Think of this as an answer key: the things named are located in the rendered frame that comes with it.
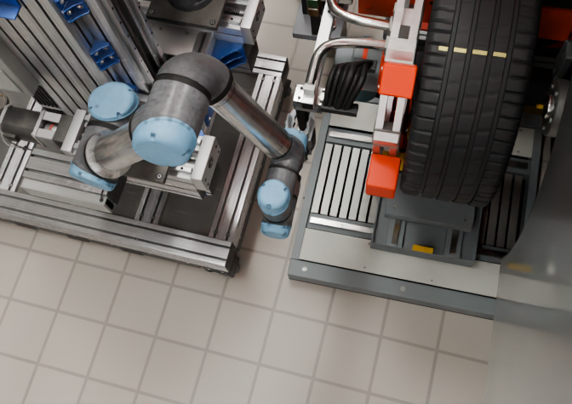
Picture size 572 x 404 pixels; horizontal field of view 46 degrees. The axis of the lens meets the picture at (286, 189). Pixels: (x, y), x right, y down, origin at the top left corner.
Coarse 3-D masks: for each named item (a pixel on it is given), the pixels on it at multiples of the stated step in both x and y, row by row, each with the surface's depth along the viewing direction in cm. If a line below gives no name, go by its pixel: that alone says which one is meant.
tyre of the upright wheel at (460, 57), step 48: (480, 0) 148; (528, 0) 147; (432, 48) 147; (480, 48) 146; (528, 48) 144; (432, 96) 149; (480, 96) 147; (432, 144) 155; (480, 144) 151; (432, 192) 170; (480, 192) 163
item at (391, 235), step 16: (384, 208) 241; (480, 208) 236; (384, 224) 239; (400, 224) 236; (416, 224) 238; (384, 240) 237; (400, 240) 234; (416, 240) 236; (432, 240) 235; (448, 240) 233; (464, 240) 234; (416, 256) 238; (432, 256) 234; (448, 256) 231; (464, 256) 232
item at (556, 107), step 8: (560, 80) 169; (568, 80) 170; (552, 88) 174; (560, 88) 166; (568, 88) 166; (560, 96) 166; (560, 104) 165; (552, 112) 168; (560, 112) 166; (544, 120) 177; (552, 120) 167; (544, 128) 175; (552, 128) 168; (552, 136) 172; (552, 144) 183
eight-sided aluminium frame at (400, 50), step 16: (400, 0) 157; (416, 0) 156; (400, 16) 155; (416, 16) 155; (416, 32) 153; (400, 48) 152; (384, 96) 157; (384, 112) 159; (400, 112) 158; (384, 128) 161; (400, 128) 161; (384, 144) 163
